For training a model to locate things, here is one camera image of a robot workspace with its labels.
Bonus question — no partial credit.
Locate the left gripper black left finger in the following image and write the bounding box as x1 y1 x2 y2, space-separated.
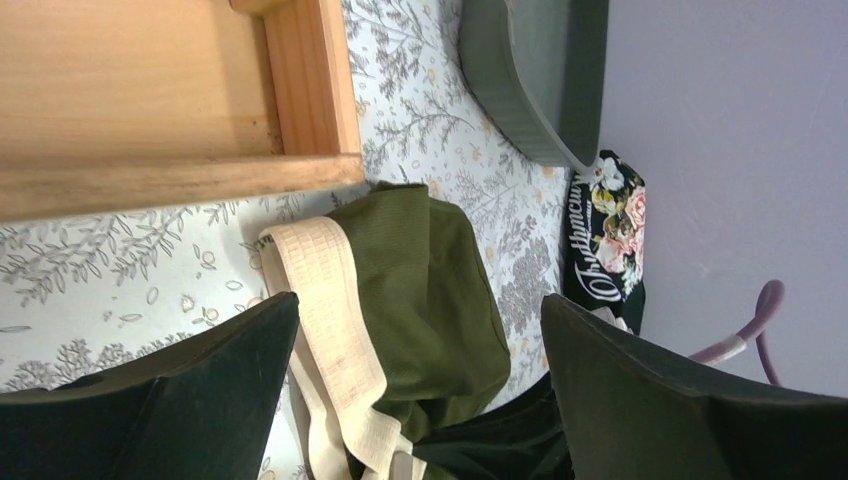
1 292 299 479

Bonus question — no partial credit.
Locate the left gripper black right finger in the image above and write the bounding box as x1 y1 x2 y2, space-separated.
540 295 847 479

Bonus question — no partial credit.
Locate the olive green underwear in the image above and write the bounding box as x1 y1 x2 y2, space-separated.
256 183 511 479

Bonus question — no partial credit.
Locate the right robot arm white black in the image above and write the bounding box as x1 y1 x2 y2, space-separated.
413 374 575 479

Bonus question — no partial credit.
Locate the black floral garment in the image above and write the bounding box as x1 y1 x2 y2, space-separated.
560 150 647 335

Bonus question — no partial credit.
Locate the wooden clothes rack stand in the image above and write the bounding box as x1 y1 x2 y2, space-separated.
1 1 364 222

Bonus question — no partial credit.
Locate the grey plastic bin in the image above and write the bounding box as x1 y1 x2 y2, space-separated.
458 0 609 172

